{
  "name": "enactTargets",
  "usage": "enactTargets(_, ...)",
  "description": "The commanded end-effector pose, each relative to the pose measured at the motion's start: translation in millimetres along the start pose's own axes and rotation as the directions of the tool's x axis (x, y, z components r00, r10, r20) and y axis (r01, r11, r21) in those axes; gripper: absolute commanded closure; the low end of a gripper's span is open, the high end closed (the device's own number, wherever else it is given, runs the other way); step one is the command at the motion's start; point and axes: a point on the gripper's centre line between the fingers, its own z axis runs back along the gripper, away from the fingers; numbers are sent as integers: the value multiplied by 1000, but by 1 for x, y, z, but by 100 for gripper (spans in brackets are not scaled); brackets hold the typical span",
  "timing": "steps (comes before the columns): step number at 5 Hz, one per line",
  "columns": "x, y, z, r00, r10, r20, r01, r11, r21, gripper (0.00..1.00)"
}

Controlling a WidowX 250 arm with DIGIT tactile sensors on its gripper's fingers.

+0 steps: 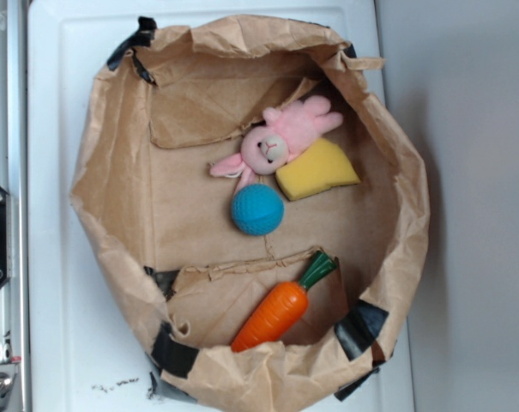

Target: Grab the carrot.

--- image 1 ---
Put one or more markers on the yellow sponge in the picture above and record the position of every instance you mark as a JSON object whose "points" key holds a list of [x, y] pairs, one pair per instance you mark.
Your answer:
{"points": [[323, 166]]}

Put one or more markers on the metal frame rail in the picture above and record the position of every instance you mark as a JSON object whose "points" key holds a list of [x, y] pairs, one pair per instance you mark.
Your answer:
{"points": [[15, 374]]}

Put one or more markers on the pink plush bunny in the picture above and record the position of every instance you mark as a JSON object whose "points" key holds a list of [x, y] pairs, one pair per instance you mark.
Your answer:
{"points": [[285, 135]]}

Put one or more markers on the orange plastic toy carrot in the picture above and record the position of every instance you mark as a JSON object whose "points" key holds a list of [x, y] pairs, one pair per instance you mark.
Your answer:
{"points": [[282, 307]]}

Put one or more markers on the blue rubber ball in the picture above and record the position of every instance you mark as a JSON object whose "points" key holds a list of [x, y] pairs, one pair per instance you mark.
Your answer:
{"points": [[257, 210]]}

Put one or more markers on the white plastic tray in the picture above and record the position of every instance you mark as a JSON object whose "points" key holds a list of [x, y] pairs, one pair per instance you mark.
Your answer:
{"points": [[83, 355]]}

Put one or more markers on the brown paper bag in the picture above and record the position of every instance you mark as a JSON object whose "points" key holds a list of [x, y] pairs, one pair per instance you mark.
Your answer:
{"points": [[170, 102]]}

